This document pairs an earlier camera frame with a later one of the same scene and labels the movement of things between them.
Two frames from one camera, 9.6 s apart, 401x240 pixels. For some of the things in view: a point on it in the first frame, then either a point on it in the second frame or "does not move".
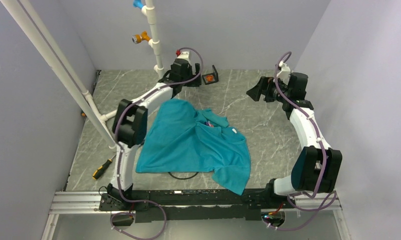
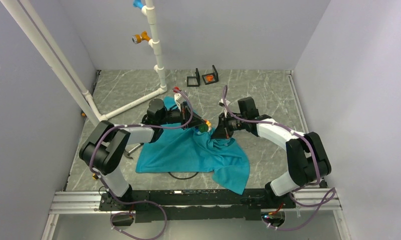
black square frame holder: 210,78 does not move
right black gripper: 264,87 -> 223,131
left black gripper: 197,81 -> 185,114
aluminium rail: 87,202 does not move
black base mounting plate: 155,206 does not move
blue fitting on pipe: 137,3 does not move
